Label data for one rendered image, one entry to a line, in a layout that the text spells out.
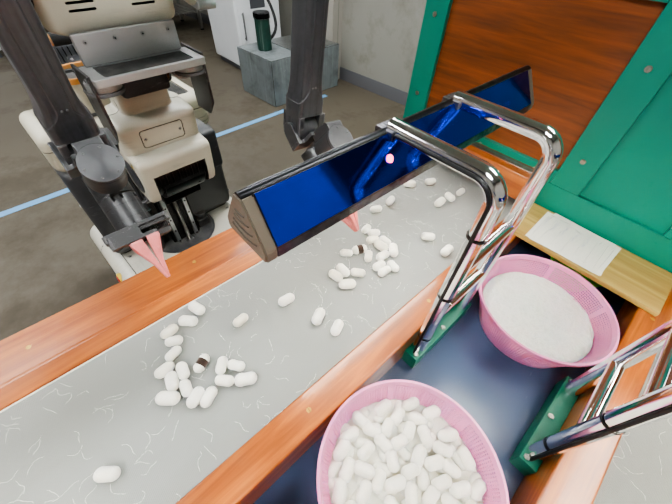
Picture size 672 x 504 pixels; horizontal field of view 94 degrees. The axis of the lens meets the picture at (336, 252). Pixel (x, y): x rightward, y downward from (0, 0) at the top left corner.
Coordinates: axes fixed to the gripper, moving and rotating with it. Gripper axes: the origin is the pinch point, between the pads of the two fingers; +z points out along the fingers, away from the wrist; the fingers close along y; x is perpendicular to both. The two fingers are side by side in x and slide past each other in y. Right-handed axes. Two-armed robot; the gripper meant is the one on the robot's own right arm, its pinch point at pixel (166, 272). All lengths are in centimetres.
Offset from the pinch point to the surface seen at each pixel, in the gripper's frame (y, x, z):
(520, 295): 56, -19, 41
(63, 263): -34, 146, -38
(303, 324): 15.5, -2.9, 21.6
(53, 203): -27, 183, -80
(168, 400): -9.8, -3.1, 18.2
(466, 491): 17, -27, 49
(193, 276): 4.2, 10.0, 2.7
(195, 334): -1.4, 4.6, 12.6
